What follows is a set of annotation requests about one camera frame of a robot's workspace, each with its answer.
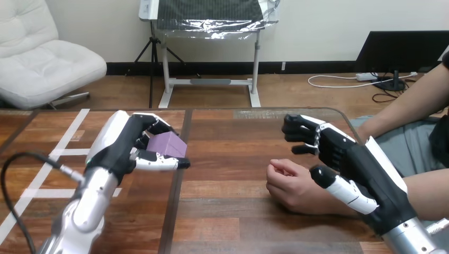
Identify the person's hand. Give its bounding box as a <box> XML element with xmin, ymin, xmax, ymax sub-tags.
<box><xmin>265</xmin><ymin>158</ymin><xmax>347</xmax><ymax>215</ymax></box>

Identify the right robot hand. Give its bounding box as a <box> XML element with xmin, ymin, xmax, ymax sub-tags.
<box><xmin>281</xmin><ymin>114</ymin><xmax>418</xmax><ymax>237</ymax></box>

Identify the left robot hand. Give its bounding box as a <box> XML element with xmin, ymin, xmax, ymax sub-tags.
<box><xmin>85</xmin><ymin>110</ymin><xmax>191</xmax><ymax>185</ymax></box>

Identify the purple block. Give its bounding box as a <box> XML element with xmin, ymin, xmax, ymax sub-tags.
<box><xmin>146</xmin><ymin>131</ymin><xmax>187</xmax><ymax>159</ymax></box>

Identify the person's forearm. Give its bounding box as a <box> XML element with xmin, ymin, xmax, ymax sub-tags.
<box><xmin>356</xmin><ymin>63</ymin><xmax>449</xmax><ymax>142</ymax></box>
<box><xmin>333</xmin><ymin>169</ymin><xmax>449</xmax><ymax>222</ymax></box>

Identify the person's body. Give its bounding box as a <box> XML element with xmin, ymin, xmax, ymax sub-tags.
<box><xmin>349</xmin><ymin>50</ymin><xmax>449</xmax><ymax>178</ymax></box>

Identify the white power strip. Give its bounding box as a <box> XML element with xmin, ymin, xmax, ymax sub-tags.
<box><xmin>355</xmin><ymin>72</ymin><xmax>379</xmax><ymax>83</ymax></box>

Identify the black tripod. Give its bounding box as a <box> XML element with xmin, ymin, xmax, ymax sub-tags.
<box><xmin>125</xmin><ymin>21</ymin><xmax>201</xmax><ymax>109</ymax></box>

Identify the white cushioned chair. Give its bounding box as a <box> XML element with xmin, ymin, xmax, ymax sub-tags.
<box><xmin>0</xmin><ymin>0</ymin><xmax>108</xmax><ymax>111</ymax></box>

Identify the white desk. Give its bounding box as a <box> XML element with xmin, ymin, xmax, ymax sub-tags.
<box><xmin>138</xmin><ymin>0</ymin><xmax>263</xmax><ymax>109</ymax></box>

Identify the dark screen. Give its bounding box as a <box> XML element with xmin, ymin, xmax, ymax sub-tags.
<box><xmin>354</xmin><ymin>30</ymin><xmax>449</xmax><ymax>92</ymax></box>

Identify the tangle of cables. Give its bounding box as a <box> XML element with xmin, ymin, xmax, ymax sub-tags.
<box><xmin>307</xmin><ymin>71</ymin><xmax>419</xmax><ymax>104</ymax></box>

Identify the black cable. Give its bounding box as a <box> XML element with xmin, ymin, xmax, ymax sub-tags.
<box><xmin>0</xmin><ymin>151</ymin><xmax>86</xmax><ymax>254</ymax></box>

